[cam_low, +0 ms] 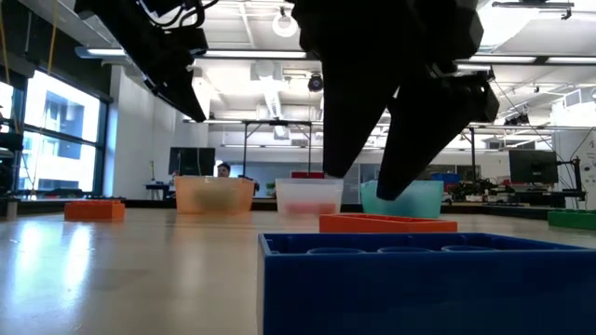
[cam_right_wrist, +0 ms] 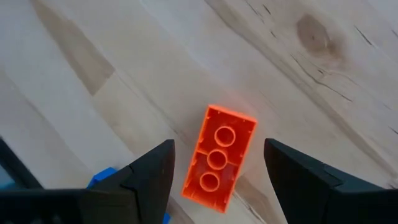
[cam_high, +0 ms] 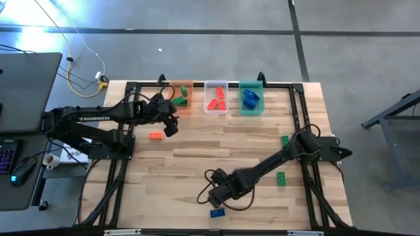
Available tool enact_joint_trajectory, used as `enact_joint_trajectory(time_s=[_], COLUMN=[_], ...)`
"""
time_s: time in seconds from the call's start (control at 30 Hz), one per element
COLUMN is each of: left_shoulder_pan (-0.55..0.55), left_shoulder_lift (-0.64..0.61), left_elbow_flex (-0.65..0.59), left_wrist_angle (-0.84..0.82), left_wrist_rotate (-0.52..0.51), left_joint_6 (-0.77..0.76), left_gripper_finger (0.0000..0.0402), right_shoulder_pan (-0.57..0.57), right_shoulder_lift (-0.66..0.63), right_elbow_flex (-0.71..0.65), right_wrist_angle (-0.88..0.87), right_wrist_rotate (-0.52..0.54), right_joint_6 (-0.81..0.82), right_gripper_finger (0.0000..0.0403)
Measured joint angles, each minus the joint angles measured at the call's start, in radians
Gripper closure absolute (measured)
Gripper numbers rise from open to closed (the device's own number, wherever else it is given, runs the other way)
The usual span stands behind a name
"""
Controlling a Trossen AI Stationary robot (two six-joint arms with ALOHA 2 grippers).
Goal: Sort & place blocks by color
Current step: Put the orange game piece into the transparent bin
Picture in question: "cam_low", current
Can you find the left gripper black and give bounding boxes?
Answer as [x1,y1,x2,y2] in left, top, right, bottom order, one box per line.
[74,0,209,123]

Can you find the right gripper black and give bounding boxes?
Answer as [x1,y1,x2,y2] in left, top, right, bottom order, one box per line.
[291,0,502,202]

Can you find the orange toy building block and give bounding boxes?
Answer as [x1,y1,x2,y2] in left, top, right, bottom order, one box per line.
[318,213,459,235]
[63,199,127,222]
[284,201,339,216]

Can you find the blue toy building block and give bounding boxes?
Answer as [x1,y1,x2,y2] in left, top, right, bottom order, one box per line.
[256,232,596,335]

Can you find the black computer monitor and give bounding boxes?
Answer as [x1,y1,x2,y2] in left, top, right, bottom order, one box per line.
[168,146,217,177]
[508,148,559,185]

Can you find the teal translucent plastic bin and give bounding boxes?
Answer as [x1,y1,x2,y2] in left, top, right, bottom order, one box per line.
[360,180,444,220]

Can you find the orange translucent plastic bin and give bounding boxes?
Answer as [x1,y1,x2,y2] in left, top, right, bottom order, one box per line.
[174,175,256,216]

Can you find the dark background desk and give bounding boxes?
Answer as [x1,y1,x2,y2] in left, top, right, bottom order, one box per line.
[144,182,176,201]

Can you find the clear translucent plastic bin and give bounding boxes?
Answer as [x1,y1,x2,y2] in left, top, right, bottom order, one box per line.
[275,178,345,216]

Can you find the dark background robot arms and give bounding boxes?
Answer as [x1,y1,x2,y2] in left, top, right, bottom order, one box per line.
[458,179,498,202]

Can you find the large black-framed window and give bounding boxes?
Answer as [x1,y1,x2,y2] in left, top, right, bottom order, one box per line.
[0,69,113,196]

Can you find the black tripod-mounted device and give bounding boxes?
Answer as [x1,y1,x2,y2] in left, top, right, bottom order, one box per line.
[0,132,24,196]

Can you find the black monitor stand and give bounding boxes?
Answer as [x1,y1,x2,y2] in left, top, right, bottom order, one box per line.
[556,156,588,202]

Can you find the black metal station frame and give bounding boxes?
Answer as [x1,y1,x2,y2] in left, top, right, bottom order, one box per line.
[458,124,477,181]
[241,119,314,178]

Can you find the white hanging ring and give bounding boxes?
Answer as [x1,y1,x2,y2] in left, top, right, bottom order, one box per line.
[272,11,299,38]

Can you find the black table edge rail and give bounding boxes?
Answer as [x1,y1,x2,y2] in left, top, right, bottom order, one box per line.
[0,195,596,221]

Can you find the silver ventilation duct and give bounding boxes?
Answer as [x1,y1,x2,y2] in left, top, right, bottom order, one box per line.
[477,0,544,64]

